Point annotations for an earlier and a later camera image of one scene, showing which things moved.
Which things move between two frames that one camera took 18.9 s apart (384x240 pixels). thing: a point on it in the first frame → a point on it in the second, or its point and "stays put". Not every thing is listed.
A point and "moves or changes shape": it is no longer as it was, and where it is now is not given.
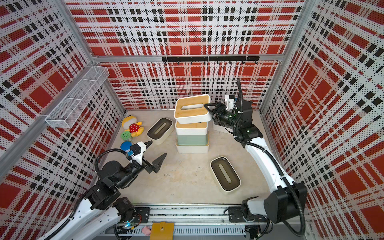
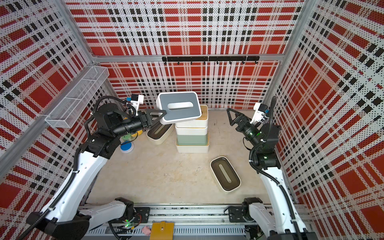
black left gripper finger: (157, 163) → (151, 121)
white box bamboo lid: (190, 110) moves or changes shape
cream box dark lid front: (225, 175) stays put
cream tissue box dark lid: (160, 130) stays put
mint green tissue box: (192, 139) stays put
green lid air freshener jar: (126, 136) stays put
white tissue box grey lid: (219, 130) → (181, 107)
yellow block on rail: (162, 231) stays put
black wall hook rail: (217, 59) stays put
